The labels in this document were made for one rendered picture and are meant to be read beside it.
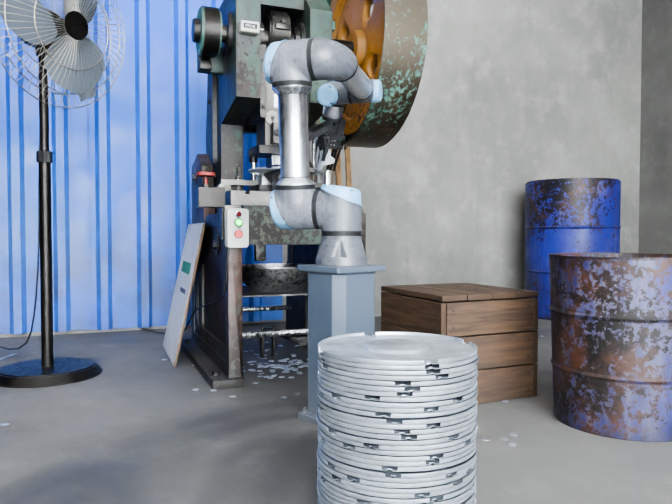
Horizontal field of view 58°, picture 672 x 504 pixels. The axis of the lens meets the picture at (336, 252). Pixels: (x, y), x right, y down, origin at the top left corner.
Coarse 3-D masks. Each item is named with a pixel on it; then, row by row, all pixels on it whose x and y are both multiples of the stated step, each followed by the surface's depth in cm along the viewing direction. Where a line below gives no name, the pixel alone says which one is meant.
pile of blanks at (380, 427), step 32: (320, 352) 111; (320, 384) 108; (352, 384) 100; (384, 384) 97; (416, 384) 97; (448, 384) 101; (320, 416) 108; (352, 416) 100; (384, 416) 101; (416, 416) 98; (448, 416) 99; (320, 448) 111; (352, 448) 101; (384, 448) 98; (416, 448) 98; (448, 448) 99; (320, 480) 108; (352, 480) 101; (384, 480) 98; (416, 480) 98; (448, 480) 100
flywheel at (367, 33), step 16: (336, 0) 274; (352, 0) 266; (368, 0) 253; (336, 16) 279; (352, 16) 266; (368, 16) 256; (384, 16) 230; (336, 32) 283; (352, 32) 258; (368, 32) 251; (368, 48) 251; (368, 64) 252; (352, 112) 267; (352, 128) 259
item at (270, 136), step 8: (272, 96) 239; (272, 104) 239; (272, 112) 238; (264, 120) 238; (272, 120) 238; (256, 128) 249; (264, 128) 238; (272, 128) 237; (264, 136) 238; (272, 136) 237; (264, 144) 239; (272, 144) 239
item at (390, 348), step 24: (336, 336) 121; (360, 336) 124; (384, 336) 124; (408, 336) 124; (432, 336) 123; (360, 360) 99; (384, 360) 97; (408, 360) 100; (432, 360) 100; (456, 360) 100
